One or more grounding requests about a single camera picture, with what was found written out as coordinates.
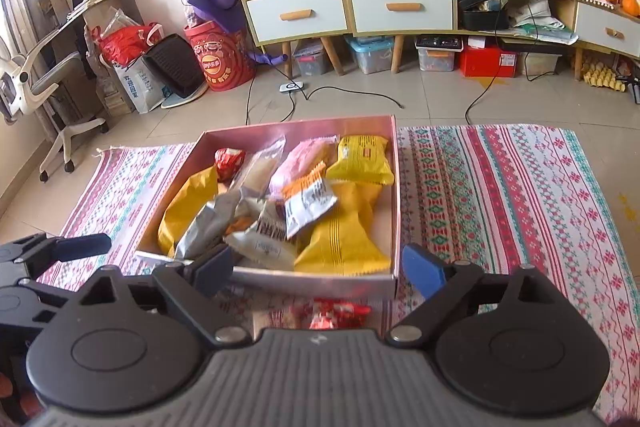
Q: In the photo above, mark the yellow egg carton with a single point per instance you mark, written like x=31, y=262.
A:
x=602, y=77

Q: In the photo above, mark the white round floor device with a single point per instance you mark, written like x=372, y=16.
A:
x=292, y=87

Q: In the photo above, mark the red plastic bag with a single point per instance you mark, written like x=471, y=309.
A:
x=122, y=44

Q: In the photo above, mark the patterned woven mat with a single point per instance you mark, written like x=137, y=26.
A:
x=500, y=207

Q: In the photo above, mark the white printed snack packet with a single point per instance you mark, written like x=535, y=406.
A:
x=307, y=207

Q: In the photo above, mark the white drawer of tall cabinet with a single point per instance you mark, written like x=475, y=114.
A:
x=280, y=27

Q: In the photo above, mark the black topped storage bin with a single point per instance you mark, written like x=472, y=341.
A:
x=437, y=52

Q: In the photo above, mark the white plastic bag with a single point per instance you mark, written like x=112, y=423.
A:
x=542, y=19

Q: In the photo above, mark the mustard yellow snack packet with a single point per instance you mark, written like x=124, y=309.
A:
x=187, y=207

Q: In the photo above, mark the beige white snack packet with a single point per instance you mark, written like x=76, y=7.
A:
x=265, y=249

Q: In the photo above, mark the plain yellow snack packet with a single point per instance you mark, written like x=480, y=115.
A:
x=345, y=237

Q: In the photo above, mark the clear rice cracker packet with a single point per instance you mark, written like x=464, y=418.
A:
x=260, y=174

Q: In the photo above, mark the pink translucent snack packet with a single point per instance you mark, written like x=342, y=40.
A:
x=302, y=159

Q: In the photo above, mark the flat red box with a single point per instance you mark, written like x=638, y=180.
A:
x=487, y=59

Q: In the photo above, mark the black plastic basket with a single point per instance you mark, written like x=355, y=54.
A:
x=172, y=67

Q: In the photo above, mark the orange fruit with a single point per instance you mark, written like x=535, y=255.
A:
x=631, y=5

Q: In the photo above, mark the white office chair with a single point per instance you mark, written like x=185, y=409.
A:
x=30, y=82

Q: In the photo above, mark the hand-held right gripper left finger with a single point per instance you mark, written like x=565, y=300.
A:
x=215, y=269

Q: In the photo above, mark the large red snack packet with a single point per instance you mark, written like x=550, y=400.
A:
x=340, y=313

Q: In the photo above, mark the white drawer of medium cabinet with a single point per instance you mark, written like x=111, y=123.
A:
x=380, y=19

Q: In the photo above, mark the white paper bag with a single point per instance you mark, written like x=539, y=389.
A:
x=137, y=87

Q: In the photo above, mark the medium wooden cabinet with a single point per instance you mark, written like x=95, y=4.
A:
x=397, y=54

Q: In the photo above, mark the pink cardboard box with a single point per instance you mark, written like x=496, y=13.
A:
x=325, y=284

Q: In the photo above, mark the small red snack packet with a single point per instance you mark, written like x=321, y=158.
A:
x=229, y=163

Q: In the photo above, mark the red round bucket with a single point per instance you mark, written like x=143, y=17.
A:
x=220, y=62

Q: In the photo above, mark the blue lidded storage bin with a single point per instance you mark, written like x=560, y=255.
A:
x=371, y=57

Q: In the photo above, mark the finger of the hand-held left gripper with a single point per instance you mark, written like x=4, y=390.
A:
x=30, y=302
x=87, y=244

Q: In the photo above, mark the brown printed snack packet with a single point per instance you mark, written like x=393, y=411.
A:
x=272, y=222

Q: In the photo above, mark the clear storage bin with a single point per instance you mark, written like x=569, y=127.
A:
x=311, y=57

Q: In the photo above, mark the small clear bin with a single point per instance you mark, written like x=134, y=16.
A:
x=539, y=64

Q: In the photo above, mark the silver snack packet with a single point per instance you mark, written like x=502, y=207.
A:
x=207, y=227

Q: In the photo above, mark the white drawer of low cabinet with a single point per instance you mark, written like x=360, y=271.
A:
x=595, y=24

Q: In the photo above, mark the low wooden cabinet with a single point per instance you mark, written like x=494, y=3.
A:
x=567, y=14

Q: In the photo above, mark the black storage case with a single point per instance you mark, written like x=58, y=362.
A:
x=482, y=19

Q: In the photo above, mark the yellow printed snack packet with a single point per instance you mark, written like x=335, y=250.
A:
x=362, y=159

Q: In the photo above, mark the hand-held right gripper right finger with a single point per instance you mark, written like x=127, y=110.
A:
x=422, y=269

